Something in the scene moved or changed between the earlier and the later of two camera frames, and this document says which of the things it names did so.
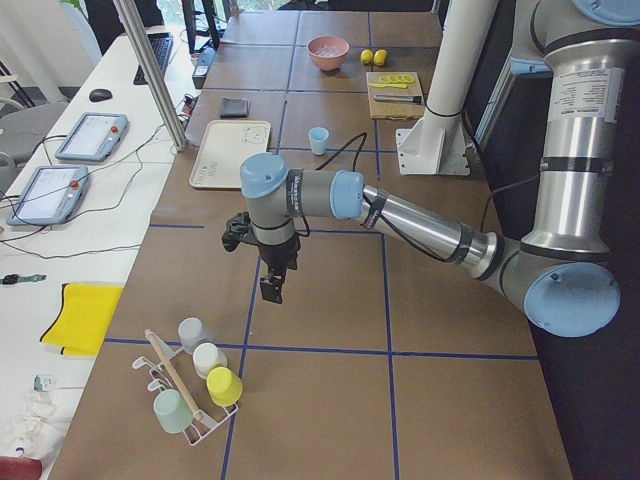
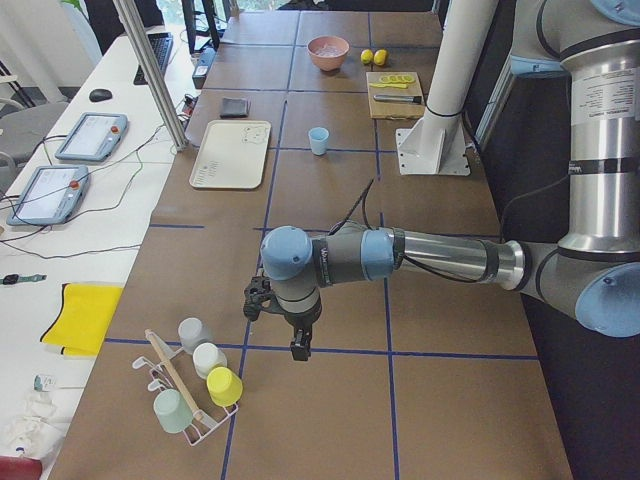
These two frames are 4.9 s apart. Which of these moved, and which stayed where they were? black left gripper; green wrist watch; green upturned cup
Moved: black left gripper
Stayed: green wrist watch; green upturned cup
